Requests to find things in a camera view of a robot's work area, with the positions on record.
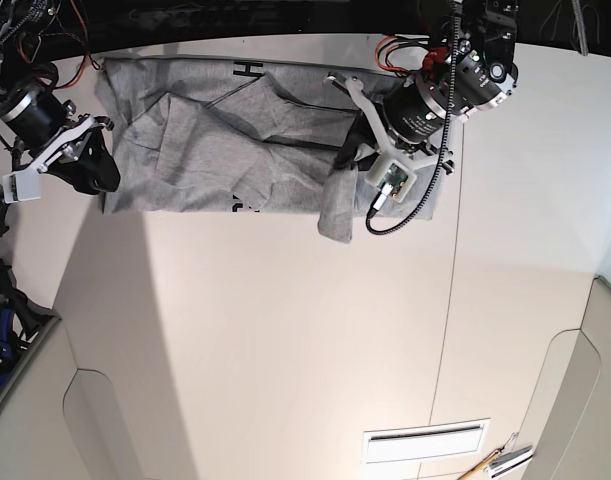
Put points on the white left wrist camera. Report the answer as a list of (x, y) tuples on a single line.
[(395, 170)]

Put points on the white vent grille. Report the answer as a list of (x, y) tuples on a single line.
[(429, 443)]

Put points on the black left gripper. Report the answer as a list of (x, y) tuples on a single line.
[(417, 109)]

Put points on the wooden stick tool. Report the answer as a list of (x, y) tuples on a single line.
[(483, 464)]

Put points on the blue black equipment pile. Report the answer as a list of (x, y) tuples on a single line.
[(21, 320)]

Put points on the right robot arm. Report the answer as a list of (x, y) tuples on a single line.
[(23, 25)]

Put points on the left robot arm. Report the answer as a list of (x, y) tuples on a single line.
[(489, 26)]

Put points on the grey T-shirt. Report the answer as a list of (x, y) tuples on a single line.
[(204, 135)]

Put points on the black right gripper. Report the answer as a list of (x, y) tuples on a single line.
[(42, 123)]

